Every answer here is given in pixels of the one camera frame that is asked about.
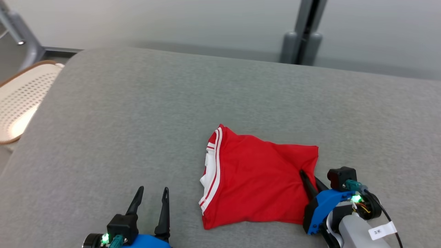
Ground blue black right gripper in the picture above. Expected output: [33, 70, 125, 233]
[299, 169, 357, 236]

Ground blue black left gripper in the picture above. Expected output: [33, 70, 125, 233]
[122, 186, 172, 248]

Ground red and white jersey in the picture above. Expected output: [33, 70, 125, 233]
[198, 124, 319, 230]

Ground white paper label tag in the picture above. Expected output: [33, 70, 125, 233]
[368, 221, 398, 241]

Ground white perforated laundry basket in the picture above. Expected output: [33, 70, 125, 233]
[0, 60, 65, 145]

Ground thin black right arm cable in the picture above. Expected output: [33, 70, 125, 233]
[363, 189, 404, 248]

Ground grey partition post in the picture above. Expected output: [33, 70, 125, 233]
[280, 0, 328, 66]

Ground grey metal frame leg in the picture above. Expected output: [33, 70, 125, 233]
[0, 0, 45, 71]

